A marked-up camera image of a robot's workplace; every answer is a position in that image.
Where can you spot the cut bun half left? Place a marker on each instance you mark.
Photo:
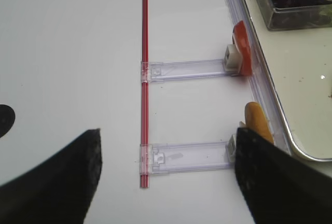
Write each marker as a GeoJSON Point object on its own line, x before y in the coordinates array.
{"type": "Point", "coordinates": [256, 120]}

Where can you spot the white pusher block left lower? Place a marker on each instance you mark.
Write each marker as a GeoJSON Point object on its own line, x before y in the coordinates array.
{"type": "Point", "coordinates": [231, 148]}

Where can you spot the clear left divider wall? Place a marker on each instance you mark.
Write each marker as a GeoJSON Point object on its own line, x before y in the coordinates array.
{"type": "Point", "coordinates": [255, 68]}

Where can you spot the clear left upper track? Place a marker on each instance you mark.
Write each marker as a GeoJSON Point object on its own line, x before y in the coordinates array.
{"type": "Point", "coordinates": [152, 72]}

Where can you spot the red left rail strip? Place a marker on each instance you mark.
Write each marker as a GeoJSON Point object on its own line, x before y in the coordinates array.
{"type": "Point", "coordinates": [144, 178]}

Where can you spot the clear left lower track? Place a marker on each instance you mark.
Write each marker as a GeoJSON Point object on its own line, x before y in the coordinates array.
{"type": "Point", "coordinates": [157, 159]}

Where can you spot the clear track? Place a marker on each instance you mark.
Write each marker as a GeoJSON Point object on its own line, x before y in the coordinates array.
{"type": "Point", "coordinates": [157, 159]}
{"type": "Point", "coordinates": [152, 72]}

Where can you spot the white pusher block left upper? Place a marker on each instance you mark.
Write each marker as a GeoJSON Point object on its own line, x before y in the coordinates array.
{"type": "Point", "coordinates": [232, 59]}

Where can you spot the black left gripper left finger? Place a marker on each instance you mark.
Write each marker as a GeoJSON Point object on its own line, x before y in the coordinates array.
{"type": "Point", "coordinates": [59, 190]}

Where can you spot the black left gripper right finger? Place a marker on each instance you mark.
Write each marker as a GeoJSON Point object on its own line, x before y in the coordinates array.
{"type": "Point", "coordinates": [278, 188]}

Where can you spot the clear plastic salad container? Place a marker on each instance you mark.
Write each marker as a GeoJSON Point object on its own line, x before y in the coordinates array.
{"type": "Point", "coordinates": [295, 18]}

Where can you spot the white metal tray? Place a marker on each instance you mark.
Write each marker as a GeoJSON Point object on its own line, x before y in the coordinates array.
{"type": "Point", "coordinates": [299, 62]}

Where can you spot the white pusher block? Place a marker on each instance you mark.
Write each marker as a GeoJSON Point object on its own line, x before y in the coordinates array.
{"type": "Point", "coordinates": [231, 148]}
{"type": "Point", "coordinates": [232, 59]}

